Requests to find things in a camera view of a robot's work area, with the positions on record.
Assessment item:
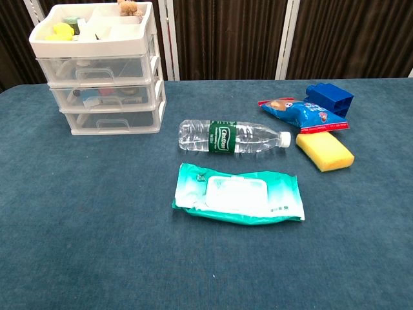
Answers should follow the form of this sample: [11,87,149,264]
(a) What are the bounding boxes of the yellow rubber duck toy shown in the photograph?
[52,22,76,37]

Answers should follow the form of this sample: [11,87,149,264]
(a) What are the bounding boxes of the clear water bottle green label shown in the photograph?
[178,118,292,155]

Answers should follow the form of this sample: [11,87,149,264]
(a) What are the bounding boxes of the green white wet wipes pack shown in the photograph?
[170,162,306,226]

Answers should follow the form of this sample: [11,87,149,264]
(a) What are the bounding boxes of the yellow round sponge puff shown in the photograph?
[45,32,74,42]

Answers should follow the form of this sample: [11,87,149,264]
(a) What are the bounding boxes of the yellow sponge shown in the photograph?
[295,130,355,173]

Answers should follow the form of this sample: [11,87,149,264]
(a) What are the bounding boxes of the blue plastic building block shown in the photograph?
[305,83,355,119]

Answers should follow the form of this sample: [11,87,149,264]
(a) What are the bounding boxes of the blue felt table cover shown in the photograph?
[0,78,413,310]

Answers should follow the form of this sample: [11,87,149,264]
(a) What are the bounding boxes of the white compartment trays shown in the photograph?
[28,1,167,136]

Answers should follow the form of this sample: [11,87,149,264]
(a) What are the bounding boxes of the brown plush toy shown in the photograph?
[116,0,144,19]

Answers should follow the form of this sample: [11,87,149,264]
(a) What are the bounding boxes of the small green capped jar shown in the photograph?
[63,15,81,36]

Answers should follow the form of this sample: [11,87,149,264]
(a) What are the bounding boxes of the blue white packet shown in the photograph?
[80,89,101,109]

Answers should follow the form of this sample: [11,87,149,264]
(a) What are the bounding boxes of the blue red snack bag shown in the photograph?
[257,98,350,135]

